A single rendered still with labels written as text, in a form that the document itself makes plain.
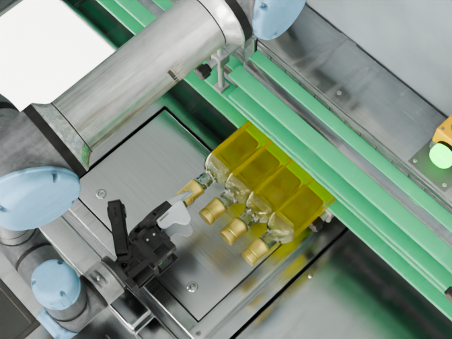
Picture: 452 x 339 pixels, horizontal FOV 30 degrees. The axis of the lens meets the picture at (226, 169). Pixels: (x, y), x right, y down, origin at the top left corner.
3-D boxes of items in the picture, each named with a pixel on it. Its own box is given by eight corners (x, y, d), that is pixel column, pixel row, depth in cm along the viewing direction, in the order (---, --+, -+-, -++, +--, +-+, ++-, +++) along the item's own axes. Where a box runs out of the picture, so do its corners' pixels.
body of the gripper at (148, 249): (181, 256, 161) (133, 299, 158) (151, 227, 164) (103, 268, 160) (178, 242, 154) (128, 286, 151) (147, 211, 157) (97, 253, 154)
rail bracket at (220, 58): (241, 62, 171) (196, 99, 167) (241, 12, 156) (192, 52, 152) (251, 71, 170) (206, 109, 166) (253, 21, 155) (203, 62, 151)
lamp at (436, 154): (434, 148, 148) (423, 159, 147) (440, 136, 143) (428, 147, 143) (455, 165, 146) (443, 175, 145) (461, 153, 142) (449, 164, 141)
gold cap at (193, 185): (192, 183, 166) (175, 198, 164) (191, 175, 162) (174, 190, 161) (204, 195, 164) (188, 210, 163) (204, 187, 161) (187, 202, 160)
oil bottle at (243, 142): (276, 107, 174) (200, 173, 168) (276, 93, 169) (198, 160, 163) (295, 124, 172) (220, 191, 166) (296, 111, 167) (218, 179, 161)
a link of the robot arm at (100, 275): (85, 282, 159) (78, 268, 152) (104, 266, 161) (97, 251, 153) (111, 310, 157) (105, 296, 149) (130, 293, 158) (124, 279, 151)
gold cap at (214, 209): (214, 202, 164) (198, 216, 163) (214, 194, 161) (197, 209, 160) (227, 214, 163) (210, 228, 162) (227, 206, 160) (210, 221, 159)
